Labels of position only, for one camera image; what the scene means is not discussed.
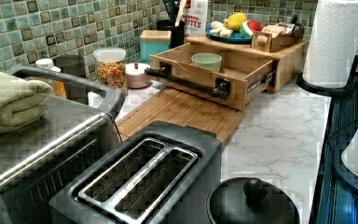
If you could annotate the teal box with wooden lid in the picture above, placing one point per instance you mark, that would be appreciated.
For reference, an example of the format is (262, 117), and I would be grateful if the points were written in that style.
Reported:
(153, 42)

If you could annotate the teal plate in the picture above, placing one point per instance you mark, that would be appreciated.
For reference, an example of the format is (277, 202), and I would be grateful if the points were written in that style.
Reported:
(236, 37)

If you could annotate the black paper towel holder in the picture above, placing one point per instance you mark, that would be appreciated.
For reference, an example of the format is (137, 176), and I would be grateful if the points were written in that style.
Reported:
(330, 92)

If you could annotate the stainless toaster oven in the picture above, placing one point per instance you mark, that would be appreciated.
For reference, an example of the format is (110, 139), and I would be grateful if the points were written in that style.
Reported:
(39, 159)

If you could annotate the white paper towel roll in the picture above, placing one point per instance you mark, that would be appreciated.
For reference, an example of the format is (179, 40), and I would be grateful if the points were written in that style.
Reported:
(333, 44)

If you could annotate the yellow lemon toy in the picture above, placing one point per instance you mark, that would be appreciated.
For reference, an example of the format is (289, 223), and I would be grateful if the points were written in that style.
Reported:
(234, 21)

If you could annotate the pink lidded pot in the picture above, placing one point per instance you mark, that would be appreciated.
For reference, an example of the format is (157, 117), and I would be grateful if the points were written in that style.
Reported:
(136, 76)

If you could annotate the dark grey canister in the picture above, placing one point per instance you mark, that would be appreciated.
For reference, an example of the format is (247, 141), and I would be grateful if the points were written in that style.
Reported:
(73, 65)

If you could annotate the black utensil holder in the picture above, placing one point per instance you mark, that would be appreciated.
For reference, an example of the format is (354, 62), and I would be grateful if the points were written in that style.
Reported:
(178, 32)

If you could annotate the black pot lid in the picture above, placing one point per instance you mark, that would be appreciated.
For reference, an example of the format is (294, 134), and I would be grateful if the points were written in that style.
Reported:
(250, 200)

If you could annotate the folded green towel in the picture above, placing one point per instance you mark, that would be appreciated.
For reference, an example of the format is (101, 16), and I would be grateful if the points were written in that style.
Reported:
(21, 102)

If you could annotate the clear cereal jar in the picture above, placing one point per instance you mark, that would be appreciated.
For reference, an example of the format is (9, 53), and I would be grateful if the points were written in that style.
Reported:
(111, 67)

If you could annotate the pale green bowl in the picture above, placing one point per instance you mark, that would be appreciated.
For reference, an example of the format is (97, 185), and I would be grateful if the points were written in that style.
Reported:
(209, 61)

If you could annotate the watermelon slice toy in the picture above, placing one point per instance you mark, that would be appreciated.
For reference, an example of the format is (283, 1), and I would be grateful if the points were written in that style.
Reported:
(248, 28)

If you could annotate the bamboo cutting board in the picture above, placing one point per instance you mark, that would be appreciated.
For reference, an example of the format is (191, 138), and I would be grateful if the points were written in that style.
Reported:
(182, 109)

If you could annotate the wooden tray with packets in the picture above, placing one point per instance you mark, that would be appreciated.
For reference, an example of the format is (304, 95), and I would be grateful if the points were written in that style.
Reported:
(276, 37)

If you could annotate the white garlic toy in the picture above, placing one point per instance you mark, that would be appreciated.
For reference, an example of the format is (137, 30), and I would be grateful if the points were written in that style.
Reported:
(218, 28)

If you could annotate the black two-slot toaster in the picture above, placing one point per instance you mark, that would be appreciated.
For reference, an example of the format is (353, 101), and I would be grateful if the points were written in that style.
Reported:
(161, 175)

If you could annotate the bamboo drawer cabinet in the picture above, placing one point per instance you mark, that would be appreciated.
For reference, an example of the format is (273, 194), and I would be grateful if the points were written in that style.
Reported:
(289, 61)

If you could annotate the white snack bites box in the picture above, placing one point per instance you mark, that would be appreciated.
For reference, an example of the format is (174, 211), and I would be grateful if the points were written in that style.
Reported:
(195, 16)

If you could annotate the bamboo drawer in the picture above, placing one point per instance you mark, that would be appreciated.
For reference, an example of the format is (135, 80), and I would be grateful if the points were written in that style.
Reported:
(241, 77)

